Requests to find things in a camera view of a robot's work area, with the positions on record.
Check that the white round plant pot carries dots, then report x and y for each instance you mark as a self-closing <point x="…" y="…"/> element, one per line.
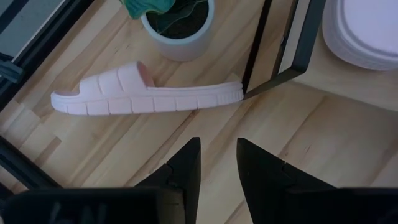
<point x="183" y="49"/>

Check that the pink rubber slide sandal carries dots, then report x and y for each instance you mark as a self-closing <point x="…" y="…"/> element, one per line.
<point x="367" y="34"/>
<point x="140" y="99"/>

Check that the small black table clamp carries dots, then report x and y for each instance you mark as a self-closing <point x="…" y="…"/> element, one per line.
<point x="11" y="71"/>

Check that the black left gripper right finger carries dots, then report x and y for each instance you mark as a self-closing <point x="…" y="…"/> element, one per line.
<point x="261" y="180"/>

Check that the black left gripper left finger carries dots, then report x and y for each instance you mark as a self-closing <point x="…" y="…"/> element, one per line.
<point x="189" y="174"/>

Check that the green leafy plant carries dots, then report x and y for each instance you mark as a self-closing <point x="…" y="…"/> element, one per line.
<point x="146" y="7"/>

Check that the wooden shelf with black frame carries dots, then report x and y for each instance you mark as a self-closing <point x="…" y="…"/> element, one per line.
<point x="306" y="46"/>

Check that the black aluminium table frame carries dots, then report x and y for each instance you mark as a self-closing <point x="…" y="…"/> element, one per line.
<point x="37" y="46"/>

